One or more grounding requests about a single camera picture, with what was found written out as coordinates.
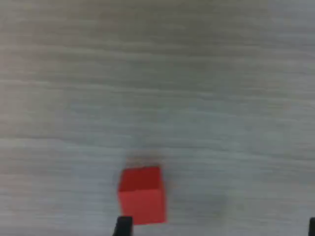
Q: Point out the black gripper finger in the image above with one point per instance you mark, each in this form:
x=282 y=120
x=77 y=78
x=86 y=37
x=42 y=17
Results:
x=123 y=227
x=312 y=227

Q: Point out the red cube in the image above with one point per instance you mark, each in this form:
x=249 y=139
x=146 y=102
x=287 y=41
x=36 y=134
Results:
x=142 y=201

